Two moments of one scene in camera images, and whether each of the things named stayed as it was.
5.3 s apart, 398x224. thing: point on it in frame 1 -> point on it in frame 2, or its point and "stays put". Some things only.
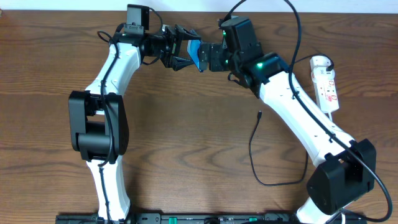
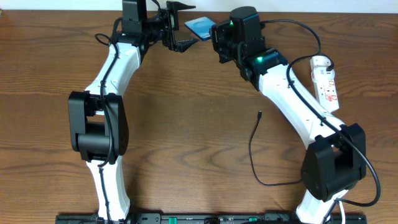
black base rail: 203,219 stays put
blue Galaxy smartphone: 193,47 -> 201,27
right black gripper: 205,56 -> 217,38
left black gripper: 170,46 -> 170,25
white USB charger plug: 319,61 stays put
